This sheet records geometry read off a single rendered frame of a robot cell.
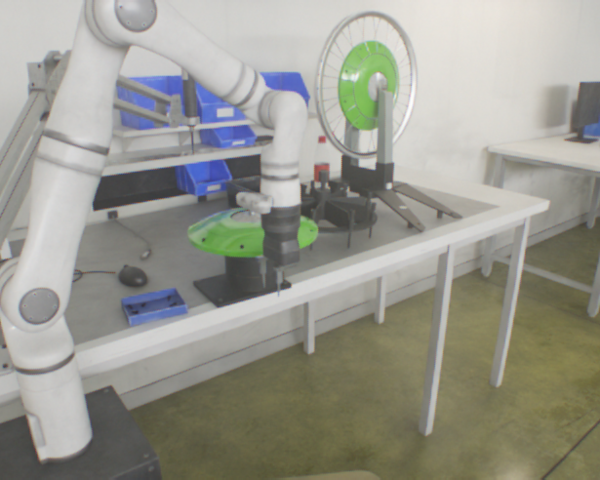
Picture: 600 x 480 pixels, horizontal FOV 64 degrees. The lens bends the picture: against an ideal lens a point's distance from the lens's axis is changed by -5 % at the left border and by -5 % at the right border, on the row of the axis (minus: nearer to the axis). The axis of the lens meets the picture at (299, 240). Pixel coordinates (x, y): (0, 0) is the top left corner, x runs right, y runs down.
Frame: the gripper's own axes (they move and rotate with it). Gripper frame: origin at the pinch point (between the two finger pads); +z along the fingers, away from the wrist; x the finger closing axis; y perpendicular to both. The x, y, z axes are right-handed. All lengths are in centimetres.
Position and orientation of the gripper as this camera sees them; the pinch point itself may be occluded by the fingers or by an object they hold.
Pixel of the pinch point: (271, 291)
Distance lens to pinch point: 99.8
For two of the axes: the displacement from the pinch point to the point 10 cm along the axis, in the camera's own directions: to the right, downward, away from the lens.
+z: 0.0, 9.4, 3.4
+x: -6.0, -2.8, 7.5
